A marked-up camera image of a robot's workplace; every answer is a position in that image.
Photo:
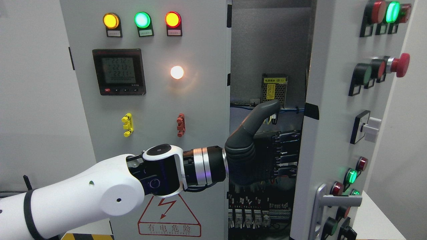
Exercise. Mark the yellow indicator light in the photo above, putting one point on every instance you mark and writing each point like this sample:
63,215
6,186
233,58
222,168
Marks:
112,24

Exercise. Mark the right door rotary switch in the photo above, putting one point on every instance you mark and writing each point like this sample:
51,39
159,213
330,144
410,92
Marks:
366,127

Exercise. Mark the grey electrical cabinet body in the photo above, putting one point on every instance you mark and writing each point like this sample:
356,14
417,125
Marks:
273,37

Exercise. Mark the red emergency stop button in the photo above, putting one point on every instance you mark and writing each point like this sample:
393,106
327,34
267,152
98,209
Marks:
397,65

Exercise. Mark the metal mesh power supply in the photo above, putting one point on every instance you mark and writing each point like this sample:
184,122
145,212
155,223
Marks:
274,87

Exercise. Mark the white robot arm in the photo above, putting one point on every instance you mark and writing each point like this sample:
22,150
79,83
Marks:
110,188

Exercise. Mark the grey cabinet door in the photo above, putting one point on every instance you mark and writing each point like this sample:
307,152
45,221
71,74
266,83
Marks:
346,77
202,94

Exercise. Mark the white glowing indicator light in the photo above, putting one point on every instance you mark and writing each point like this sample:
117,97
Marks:
177,72

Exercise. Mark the black relay terminal row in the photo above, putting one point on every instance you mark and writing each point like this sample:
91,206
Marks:
258,208

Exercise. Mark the silver door handle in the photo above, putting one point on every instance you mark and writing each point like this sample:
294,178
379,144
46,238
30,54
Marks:
323,199

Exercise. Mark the red indicator light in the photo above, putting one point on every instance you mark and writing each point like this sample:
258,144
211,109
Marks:
173,24

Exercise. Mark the black digital power meter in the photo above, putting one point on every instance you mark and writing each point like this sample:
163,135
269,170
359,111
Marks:
119,71

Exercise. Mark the red electric hazard warning sticker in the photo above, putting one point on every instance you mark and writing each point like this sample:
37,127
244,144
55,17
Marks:
169,217

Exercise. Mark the yellow terminal connector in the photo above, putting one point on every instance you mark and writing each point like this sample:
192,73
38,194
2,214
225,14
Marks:
127,124

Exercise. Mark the green indicator light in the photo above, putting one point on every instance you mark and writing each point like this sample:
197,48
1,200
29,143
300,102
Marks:
144,24

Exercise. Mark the grey black robot hand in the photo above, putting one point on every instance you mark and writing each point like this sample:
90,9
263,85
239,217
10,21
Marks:
254,157

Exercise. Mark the red terminal connector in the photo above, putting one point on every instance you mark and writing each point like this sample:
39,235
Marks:
180,125

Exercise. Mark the black box with antenna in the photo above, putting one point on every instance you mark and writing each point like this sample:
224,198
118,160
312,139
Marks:
27,182

